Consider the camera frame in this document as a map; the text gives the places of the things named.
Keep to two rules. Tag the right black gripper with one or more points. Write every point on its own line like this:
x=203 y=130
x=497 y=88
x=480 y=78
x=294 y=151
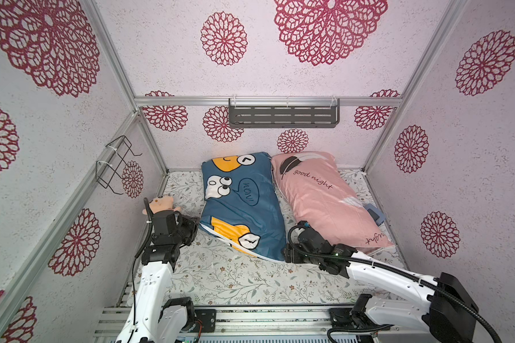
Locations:
x=292 y=251

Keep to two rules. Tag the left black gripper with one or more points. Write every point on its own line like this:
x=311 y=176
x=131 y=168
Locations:
x=192 y=223

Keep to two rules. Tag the pink good night pillow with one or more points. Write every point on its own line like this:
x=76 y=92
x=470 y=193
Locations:
x=316 y=192

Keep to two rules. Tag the blue cartoon pillow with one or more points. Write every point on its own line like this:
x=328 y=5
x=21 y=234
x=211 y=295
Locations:
x=241 y=206

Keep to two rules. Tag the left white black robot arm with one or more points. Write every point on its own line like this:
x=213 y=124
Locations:
x=151 y=319

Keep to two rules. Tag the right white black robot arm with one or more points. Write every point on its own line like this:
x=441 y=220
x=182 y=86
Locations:
x=438 y=305

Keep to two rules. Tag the pink plush bear toy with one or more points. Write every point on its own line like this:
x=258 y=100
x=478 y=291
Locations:
x=163 y=203

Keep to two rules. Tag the blue grey small box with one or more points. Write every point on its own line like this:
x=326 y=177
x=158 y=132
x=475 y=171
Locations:
x=377 y=215

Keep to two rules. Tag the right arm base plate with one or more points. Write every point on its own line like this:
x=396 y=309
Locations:
x=347 y=318

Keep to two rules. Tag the black wire wall rack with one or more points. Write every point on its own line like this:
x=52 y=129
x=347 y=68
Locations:
x=121 y=173

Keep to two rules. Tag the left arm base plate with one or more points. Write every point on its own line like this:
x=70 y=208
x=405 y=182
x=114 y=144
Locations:
x=205 y=321

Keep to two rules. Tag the grey slotted wall shelf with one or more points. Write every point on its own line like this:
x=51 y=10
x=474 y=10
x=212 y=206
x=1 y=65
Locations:
x=288 y=116

